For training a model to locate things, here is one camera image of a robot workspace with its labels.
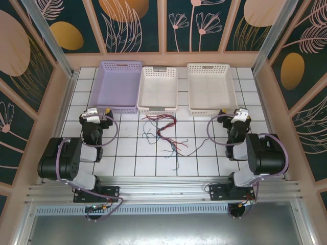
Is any blue thin cable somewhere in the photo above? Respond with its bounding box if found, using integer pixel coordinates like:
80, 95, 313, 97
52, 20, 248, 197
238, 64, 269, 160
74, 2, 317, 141
143, 119, 159, 145
165, 142, 181, 171

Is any large white perforated basket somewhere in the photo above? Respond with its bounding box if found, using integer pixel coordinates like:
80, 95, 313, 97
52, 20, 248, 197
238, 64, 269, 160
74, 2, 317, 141
186, 63, 239, 118

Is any purple perforated plastic basket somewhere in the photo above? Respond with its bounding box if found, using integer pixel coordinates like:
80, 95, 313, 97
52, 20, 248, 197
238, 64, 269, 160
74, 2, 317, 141
88, 60, 143, 115

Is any grey steel bench plate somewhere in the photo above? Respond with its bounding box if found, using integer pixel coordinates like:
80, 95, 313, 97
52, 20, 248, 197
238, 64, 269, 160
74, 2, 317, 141
15, 213, 315, 245

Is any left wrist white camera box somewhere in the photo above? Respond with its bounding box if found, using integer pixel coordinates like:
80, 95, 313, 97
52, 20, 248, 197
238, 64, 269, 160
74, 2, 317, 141
83, 108, 100, 124

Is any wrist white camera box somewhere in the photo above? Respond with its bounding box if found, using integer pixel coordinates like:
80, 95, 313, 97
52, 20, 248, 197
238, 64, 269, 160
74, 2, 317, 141
83, 108, 100, 124
231, 108, 250, 124

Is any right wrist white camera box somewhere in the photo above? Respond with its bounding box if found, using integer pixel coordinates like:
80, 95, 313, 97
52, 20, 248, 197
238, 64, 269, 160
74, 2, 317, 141
231, 108, 250, 124

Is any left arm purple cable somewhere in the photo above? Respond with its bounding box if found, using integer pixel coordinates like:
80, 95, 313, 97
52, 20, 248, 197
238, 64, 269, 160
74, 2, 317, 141
56, 114, 125, 222

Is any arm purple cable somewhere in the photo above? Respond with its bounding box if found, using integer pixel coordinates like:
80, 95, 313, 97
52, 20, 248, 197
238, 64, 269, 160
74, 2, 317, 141
206, 114, 289, 220
56, 114, 125, 222

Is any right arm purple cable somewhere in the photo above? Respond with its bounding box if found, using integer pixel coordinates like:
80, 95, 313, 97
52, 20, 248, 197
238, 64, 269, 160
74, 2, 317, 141
206, 114, 289, 220

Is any white basket with grey handles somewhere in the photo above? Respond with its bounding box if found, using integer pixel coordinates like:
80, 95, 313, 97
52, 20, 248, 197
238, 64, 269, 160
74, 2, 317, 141
137, 65, 179, 114

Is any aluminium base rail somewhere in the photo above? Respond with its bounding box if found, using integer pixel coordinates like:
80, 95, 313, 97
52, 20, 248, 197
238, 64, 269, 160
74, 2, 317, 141
24, 178, 303, 206

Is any aluminium corner post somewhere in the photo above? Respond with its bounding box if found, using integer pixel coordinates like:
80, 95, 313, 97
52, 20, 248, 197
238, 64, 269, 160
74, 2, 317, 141
252, 0, 300, 76
21, 0, 77, 79

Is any grey slotted cable duct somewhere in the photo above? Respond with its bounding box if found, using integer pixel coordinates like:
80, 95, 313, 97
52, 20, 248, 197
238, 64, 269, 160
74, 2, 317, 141
35, 205, 230, 215

